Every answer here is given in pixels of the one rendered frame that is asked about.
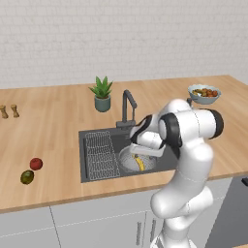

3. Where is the grey cupboard door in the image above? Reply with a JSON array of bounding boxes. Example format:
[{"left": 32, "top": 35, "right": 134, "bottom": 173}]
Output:
[
  {"left": 141, "top": 209, "right": 168, "bottom": 248},
  {"left": 52, "top": 210, "right": 149, "bottom": 248},
  {"left": 0, "top": 225, "right": 63, "bottom": 248}
]

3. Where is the green brown kiwi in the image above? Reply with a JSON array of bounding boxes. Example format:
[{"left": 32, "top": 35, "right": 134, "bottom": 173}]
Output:
[{"left": 19, "top": 170, "right": 36, "bottom": 186}]

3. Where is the yellow banana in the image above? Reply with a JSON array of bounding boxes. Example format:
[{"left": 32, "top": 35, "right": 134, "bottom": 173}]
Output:
[{"left": 133, "top": 154, "right": 146, "bottom": 171}]

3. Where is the grey cupboard door handle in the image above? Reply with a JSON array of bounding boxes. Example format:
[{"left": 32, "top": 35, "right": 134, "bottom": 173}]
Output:
[
  {"left": 136, "top": 220, "right": 142, "bottom": 247},
  {"left": 149, "top": 218, "right": 157, "bottom": 244}
]

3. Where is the white colander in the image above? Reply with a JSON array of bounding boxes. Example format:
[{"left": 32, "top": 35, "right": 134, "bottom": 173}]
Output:
[{"left": 118, "top": 144, "right": 160, "bottom": 173}]

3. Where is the red apple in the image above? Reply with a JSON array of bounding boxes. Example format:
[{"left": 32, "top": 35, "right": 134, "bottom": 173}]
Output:
[{"left": 29, "top": 157, "right": 45, "bottom": 171}]

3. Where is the wire drying rack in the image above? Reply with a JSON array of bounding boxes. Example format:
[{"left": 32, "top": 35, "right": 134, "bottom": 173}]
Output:
[{"left": 83, "top": 131, "right": 121, "bottom": 180}]

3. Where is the green potted plant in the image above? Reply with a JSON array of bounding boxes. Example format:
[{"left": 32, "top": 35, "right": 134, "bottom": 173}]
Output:
[{"left": 88, "top": 76, "right": 114, "bottom": 113}]

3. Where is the dark grey sink basin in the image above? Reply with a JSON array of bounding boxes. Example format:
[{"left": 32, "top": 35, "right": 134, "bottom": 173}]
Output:
[{"left": 77, "top": 127, "right": 179, "bottom": 184}]

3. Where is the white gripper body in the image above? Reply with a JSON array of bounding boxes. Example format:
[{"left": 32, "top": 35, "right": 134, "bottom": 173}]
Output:
[{"left": 128, "top": 143, "right": 167, "bottom": 159}]

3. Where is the wooden pepper shaker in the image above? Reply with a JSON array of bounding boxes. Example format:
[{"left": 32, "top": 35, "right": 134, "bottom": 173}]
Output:
[
  {"left": 0, "top": 105, "right": 10, "bottom": 120},
  {"left": 10, "top": 103, "right": 20, "bottom": 118}
]

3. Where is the grey drawer front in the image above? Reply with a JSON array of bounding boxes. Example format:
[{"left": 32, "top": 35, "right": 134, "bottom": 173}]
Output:
[
  {"left": 0, "top": 205, "right": 54, "bottom": 238},
  {"left": 49, "top": 188, "right": 164, "bottom": 228}
]

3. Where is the pale blue fruit bowl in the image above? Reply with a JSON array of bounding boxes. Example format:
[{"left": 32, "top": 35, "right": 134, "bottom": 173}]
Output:
[{"left": 187, "top": 83, "right": 223, "bottom": 106}]

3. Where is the dark grey dishwasher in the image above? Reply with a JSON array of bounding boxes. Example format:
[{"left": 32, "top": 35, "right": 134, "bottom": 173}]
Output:
[{"left": 204, "top": 175, "right": 248, "bottom": 248}]

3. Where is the dark grey sink faucet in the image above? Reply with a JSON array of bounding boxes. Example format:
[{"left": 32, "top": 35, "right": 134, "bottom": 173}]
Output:
[{"left": 115, "top": 89, "right": 139, "bottom": 131}]

